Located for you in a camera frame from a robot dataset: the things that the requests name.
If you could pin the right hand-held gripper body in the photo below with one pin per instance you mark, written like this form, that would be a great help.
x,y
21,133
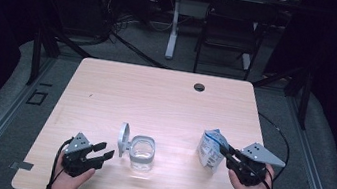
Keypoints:
x,y
253,168

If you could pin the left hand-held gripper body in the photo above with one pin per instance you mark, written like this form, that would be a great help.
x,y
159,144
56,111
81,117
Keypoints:
x,y
79,158

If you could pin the white and blue pouch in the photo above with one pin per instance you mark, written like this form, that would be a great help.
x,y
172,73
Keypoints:
x,y
210,151

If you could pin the clear container with grey lid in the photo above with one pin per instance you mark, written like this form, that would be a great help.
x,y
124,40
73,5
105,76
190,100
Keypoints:
x,y
142,153

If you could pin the person's left hand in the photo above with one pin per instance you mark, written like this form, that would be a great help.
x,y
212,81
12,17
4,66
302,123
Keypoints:
x,y
70,182

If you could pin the grey tape piece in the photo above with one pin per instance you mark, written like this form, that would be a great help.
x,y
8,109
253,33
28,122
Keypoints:
x,y
22,165

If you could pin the black table grommet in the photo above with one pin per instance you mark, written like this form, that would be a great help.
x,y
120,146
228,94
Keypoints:
x,y
199,87

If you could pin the black metal stand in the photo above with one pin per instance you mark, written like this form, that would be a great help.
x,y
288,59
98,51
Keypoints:
x,y
36,54
306,95

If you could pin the black folding chair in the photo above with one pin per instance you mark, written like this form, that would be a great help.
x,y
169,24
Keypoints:
x,y
234,26

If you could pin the white desk with white legs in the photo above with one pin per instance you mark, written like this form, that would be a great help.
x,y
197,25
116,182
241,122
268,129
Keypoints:
x,y
174,24

